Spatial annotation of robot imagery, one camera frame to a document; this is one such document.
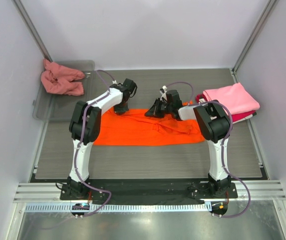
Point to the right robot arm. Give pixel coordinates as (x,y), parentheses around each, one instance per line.
(215,126)

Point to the left frame post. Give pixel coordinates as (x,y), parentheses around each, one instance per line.
(31,28)

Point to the frame post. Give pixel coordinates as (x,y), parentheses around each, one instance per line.
(31,28)
(262,20)

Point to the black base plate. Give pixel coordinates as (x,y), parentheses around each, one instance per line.
(144,191)

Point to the magenta folded t shirt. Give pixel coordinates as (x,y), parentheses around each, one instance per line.
(236,117)

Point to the right frame post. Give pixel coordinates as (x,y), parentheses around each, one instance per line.
(262,20)

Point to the light pink folded t shirt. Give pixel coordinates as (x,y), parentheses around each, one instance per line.
(234,97)

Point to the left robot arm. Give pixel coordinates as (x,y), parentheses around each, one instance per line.
(85,128)

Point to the salmon pink crumpled t shirt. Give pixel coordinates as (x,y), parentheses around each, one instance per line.
(61,80)

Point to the orange t shirt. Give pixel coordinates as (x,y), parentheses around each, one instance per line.
(135,129)

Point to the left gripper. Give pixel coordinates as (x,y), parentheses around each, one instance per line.
(121,111)

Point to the clear grey plastic bin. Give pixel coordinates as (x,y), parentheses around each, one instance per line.
(48,107)

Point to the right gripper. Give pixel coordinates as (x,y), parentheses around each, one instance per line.
(154,111)

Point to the slotted cable duct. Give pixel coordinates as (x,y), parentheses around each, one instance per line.
(71,207)

